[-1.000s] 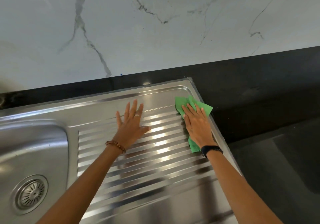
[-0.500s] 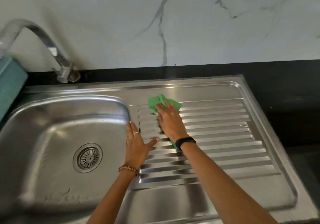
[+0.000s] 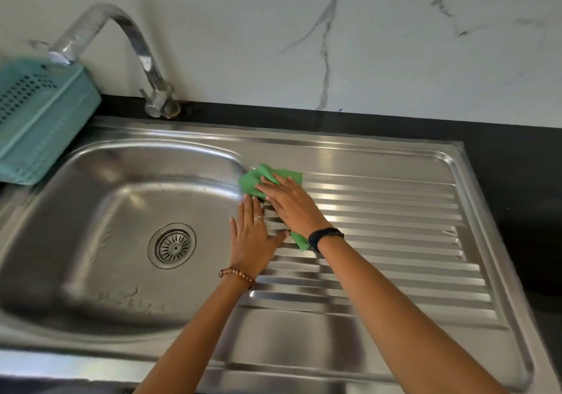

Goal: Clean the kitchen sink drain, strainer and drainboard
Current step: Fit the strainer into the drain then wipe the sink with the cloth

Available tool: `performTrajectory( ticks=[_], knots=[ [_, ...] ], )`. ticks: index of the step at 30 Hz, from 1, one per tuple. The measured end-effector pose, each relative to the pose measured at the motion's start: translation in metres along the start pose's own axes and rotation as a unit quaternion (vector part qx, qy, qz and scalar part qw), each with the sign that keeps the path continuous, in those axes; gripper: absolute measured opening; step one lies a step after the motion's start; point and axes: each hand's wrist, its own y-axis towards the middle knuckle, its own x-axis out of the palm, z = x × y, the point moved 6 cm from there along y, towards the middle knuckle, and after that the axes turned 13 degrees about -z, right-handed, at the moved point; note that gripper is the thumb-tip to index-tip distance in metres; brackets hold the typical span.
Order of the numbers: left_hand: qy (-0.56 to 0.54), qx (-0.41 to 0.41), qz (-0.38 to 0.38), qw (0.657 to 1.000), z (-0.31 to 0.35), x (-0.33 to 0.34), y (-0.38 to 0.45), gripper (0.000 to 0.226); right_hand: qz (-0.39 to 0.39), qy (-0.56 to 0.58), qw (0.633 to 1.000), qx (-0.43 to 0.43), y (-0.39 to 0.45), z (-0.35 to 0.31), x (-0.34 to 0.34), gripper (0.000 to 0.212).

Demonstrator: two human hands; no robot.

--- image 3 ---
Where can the person's left hand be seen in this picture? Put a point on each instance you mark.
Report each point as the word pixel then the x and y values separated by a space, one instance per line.
pixel 254 248

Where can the person's right hand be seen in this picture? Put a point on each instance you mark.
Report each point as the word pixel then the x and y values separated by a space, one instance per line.
pixel 298 207

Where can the green cleaning cloth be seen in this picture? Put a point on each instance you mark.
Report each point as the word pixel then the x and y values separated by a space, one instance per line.
pixel 250 180

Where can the round metal drain strainer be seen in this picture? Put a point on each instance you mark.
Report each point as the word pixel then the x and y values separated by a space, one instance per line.
pixel 174 246

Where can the stainless steel sink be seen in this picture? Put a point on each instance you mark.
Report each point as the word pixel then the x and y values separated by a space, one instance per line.
pixel 373 156

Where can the teal plastic basket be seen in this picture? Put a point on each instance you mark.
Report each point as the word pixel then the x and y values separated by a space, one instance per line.
pixel 52 121

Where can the chrome faucet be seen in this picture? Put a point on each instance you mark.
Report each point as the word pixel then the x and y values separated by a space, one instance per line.
pixel 131 33

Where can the person's right forearm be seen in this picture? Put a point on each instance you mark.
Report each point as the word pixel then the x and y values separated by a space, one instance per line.
pixel 404 319

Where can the person's left forearm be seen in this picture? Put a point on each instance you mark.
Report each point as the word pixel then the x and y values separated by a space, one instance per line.
pixel 197 341

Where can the black wristband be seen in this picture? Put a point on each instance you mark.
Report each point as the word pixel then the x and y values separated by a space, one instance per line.
pixel 326 236

